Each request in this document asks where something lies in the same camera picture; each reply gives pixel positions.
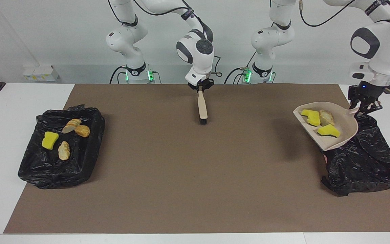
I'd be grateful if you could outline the green and yellow sponge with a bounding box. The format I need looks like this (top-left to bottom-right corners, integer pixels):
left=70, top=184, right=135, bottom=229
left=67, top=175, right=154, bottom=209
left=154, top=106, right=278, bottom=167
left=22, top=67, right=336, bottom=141
left=42, top=131, right=60, bottom=150

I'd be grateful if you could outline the small yellow sponge piece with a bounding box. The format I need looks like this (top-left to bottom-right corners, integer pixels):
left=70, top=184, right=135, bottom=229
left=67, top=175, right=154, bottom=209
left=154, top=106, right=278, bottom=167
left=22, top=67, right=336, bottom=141
left=317, top=124, right=341, bottom=138

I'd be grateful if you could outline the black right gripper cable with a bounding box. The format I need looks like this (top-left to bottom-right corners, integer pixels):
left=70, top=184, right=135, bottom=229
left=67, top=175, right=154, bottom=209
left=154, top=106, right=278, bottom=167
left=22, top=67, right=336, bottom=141
left=108, top=0, right=223, bottom=78

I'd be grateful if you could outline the pale rounded bread piece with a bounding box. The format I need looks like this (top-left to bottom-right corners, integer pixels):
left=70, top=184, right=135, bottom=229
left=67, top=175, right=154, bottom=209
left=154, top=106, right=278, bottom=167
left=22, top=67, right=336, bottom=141
left=58, top=141, right=70, bottom=161

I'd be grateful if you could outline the black bag lined bin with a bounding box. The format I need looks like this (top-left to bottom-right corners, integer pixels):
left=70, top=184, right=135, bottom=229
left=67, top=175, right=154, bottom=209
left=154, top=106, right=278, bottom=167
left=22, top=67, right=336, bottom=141
left=18, top=105, right=106, bottom=189

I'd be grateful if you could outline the brown table mat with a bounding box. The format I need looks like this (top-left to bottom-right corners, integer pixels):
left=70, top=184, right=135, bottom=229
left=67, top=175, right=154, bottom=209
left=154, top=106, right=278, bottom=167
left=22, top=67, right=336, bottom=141
left=4, top=84, right=390, bottom=234

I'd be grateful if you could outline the pale bread slice piece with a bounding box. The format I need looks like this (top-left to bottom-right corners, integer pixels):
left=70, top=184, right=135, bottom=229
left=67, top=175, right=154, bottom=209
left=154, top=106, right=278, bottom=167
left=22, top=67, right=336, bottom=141
left=62, top=119, right=82, bottom=134

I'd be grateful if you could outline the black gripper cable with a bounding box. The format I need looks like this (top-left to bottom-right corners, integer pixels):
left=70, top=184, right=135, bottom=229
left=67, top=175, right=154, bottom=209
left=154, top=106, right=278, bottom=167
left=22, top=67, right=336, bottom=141
left=108, top=0, right=223, bottom=78
left=298, top=0, right=390, bottom=99

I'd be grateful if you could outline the white power strip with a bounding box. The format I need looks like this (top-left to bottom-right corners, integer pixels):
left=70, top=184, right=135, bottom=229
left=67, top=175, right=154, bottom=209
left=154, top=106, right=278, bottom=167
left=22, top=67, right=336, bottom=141
left=23, top=65, right=59, bottom=82

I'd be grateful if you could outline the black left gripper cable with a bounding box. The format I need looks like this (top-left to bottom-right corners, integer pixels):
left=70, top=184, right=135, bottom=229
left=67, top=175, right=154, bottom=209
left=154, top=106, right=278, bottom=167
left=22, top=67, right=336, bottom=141
left=298, top=0, right=390, bottom=99

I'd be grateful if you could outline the black bag bin pink edge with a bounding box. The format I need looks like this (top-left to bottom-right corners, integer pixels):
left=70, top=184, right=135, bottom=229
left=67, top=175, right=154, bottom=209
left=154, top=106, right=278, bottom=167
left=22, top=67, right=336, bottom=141
left=321, top=114, right=390, bottom=196

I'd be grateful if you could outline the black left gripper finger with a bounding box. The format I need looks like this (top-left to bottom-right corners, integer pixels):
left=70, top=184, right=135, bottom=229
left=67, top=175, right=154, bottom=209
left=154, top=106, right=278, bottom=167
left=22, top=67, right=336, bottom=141
left=355, top=98, right=384, bottom=118
left=348, top=85, right=361, bottom=109

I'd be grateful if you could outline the large notched yellow sponge piece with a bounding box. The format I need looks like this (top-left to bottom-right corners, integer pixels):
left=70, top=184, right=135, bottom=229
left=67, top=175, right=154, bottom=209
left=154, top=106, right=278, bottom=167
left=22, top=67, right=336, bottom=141
left=300, top=109, right=321, bottom=127

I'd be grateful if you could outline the black base cable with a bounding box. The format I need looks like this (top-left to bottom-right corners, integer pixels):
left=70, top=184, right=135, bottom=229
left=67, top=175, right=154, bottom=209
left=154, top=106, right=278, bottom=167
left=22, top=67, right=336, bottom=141
left=110, top=65, right=128, bottom=84
left=224, top=53, right=261, bottom=84

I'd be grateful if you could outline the pale angular bread chunk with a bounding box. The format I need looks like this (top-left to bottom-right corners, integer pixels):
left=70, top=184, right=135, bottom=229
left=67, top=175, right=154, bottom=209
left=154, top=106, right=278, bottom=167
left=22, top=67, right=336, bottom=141
left=319, top=109, right=335, bottom=126

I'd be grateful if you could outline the beige hand brush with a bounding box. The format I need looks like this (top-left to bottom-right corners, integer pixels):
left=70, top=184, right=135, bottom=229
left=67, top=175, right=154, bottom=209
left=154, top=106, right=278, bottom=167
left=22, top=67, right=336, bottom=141
left=197, top=90, right=209, bottom=125

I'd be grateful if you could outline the beige plastic dustpan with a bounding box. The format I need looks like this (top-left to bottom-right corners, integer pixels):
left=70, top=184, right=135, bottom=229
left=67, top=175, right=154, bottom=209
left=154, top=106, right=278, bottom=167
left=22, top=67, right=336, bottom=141
left=293, top=102, right=360, bottom=151

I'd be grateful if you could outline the golden brown bread roll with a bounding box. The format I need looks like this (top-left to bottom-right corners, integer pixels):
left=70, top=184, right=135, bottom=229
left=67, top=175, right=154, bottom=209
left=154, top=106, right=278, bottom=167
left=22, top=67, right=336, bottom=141
left=75, top=125, right=90, bottom=138

